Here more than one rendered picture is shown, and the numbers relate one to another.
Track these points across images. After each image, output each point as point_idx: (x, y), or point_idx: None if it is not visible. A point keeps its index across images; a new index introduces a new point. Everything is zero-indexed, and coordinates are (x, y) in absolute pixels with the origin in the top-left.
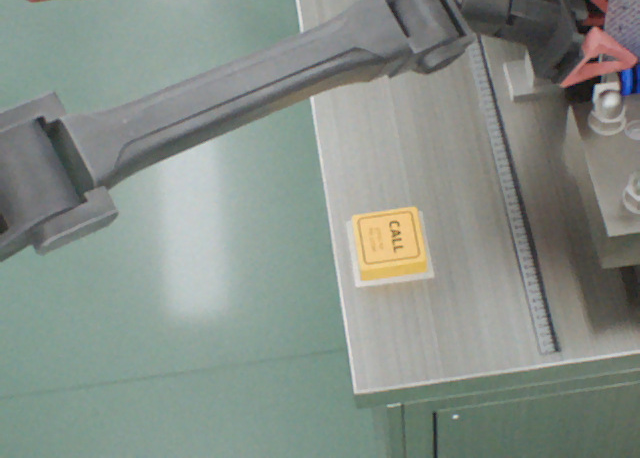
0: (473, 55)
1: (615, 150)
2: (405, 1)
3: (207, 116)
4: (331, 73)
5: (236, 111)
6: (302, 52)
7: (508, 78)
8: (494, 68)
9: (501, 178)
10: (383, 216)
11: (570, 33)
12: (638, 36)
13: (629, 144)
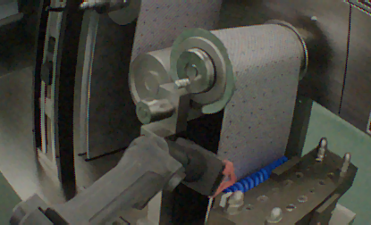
0: (119, 220)
1: (246, 216)
2: (149, 149)
3: (112, 206)
4: (146, 185)
5: (122, 204)
6: (128, 173)
7: (145, 224)
8: (132, 223)
9: None
10: None
11: (219, 162)
12: None
13: (249, 212)
